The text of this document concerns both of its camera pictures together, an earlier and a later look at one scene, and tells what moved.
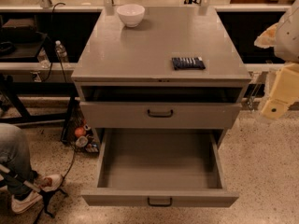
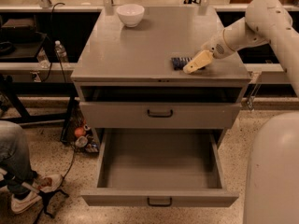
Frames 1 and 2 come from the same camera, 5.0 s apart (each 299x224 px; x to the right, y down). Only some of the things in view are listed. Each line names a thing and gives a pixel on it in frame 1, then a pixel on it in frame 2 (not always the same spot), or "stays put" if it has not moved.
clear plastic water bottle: (61, 51) stays put
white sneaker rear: (25, 203) stays put
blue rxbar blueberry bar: (188, 63) stays put
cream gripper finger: (285, 91) to (202, 59)
